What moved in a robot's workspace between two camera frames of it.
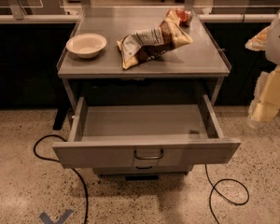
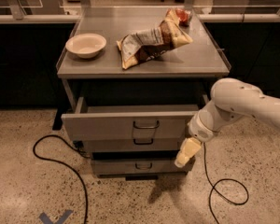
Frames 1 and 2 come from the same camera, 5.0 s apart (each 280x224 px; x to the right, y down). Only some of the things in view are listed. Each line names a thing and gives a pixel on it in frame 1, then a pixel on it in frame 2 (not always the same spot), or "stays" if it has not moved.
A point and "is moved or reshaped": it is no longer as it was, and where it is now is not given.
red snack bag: (185, 16) stays
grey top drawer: (139, 135) is moved or reshaped
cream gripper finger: (274, 97) -> (189, 147)
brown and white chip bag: (139, 47) stays
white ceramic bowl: (86, 45) stays
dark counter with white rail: (26, 49) stays
